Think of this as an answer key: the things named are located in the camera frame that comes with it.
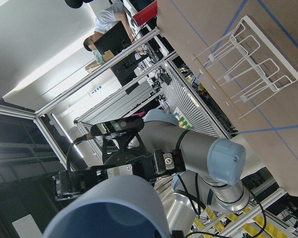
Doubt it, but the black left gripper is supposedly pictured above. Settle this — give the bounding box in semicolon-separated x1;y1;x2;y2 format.
53;135;186;201

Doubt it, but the blue plastic cup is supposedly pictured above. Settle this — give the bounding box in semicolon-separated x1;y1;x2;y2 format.
43;175;171;238

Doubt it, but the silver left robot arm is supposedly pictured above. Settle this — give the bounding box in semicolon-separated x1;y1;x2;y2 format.
43;109;249;238

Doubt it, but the black monitor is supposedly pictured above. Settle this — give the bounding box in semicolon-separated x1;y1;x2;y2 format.
94;21;131;55

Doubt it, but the person behind monitor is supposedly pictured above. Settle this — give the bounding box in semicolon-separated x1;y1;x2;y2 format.
83;0;134;53

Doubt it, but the red cylinder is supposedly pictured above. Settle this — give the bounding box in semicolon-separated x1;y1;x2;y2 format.
133;0;157;27

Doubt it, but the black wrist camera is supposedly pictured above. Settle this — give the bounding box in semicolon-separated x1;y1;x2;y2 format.
90;116;145;136

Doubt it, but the white wire cup holder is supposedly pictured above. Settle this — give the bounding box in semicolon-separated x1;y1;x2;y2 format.
192;15;298;119

